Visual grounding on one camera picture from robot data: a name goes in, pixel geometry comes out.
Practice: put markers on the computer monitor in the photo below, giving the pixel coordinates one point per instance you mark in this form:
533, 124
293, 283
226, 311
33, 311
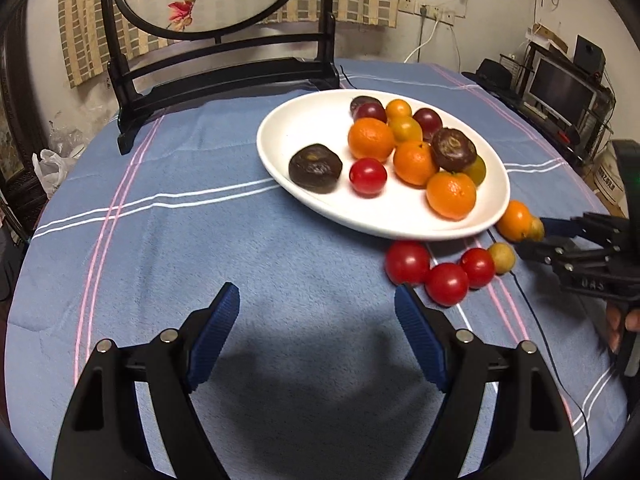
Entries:
560, 85

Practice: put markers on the white plastic bag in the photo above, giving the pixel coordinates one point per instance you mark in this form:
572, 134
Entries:
50, 167

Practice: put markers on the small dark wrinkled fruit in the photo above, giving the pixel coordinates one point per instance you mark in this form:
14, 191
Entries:
361, 100

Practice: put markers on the dark red plum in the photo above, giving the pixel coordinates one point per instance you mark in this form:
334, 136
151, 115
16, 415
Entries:
372, 112
427, 122

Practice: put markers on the cardboard box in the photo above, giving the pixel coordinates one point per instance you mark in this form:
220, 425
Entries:
607, 180

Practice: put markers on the greenish orange mandarin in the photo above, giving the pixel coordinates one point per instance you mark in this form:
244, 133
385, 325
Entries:
479, 172

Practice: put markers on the smooth orange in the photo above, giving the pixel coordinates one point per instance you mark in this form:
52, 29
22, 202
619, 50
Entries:
514, 220
405, 129
398, 109

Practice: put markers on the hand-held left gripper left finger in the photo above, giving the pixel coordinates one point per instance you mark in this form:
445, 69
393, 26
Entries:
215, 335

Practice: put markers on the round painted table screen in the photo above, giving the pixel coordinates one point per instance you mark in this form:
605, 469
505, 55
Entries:
225, 67

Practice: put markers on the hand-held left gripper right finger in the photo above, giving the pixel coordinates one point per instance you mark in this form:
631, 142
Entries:
420, 335

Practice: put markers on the white oval plate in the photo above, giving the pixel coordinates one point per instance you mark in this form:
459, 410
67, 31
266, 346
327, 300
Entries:
305, 120

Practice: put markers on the black hat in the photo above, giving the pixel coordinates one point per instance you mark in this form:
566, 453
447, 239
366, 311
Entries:
492, 74

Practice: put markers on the person's right hand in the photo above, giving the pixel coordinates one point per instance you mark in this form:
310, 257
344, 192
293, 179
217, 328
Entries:
614, 330

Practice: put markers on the black speaker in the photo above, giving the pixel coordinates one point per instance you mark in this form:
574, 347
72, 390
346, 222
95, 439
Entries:
589, 55

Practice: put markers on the small yellow-green citrus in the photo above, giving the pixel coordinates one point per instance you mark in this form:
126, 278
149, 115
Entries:
501, 257
536, 229

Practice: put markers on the wrinkled brown passion fruit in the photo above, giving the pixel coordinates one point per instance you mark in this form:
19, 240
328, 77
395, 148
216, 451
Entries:
452, 149
315, 167

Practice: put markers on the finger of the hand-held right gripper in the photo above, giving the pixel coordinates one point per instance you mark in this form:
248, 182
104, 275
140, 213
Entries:
542, 250
560, 225

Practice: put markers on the white power strip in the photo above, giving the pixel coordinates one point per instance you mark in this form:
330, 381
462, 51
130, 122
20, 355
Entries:
435, 14

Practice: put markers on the blue striped tablecloth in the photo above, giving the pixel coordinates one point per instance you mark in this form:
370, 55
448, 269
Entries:
175, 240

